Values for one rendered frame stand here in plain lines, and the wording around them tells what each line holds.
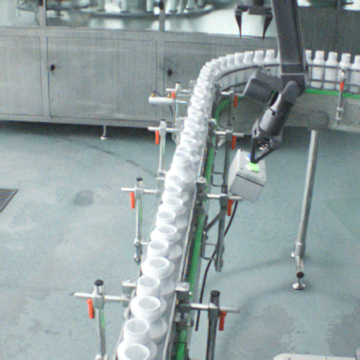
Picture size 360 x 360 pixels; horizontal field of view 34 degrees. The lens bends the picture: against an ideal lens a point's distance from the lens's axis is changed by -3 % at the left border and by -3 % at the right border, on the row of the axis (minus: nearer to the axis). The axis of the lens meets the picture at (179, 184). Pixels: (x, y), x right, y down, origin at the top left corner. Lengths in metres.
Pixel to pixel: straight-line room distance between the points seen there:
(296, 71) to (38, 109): 3.63
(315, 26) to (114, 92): 2.58
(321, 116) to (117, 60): 2.16
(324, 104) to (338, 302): 0.97
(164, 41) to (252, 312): 2.32
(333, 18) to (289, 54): 5.03
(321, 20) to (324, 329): 4.15
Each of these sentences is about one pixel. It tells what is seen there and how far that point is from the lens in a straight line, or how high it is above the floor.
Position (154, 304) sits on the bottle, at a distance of 0.94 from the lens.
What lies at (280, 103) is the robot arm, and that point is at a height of 1.30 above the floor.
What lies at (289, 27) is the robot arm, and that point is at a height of 1.49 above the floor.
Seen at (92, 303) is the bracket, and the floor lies 1.07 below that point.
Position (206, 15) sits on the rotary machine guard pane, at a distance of 4.44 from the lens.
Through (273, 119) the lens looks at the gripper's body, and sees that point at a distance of 1.47.
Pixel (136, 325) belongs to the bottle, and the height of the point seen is 1.15.
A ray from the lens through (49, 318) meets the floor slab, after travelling 2.82.
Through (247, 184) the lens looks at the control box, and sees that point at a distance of 1.52.
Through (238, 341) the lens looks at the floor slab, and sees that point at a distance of 2.69.
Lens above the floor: 1.71
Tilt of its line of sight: 25 degrees down
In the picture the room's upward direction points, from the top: 2 degrees clockwise
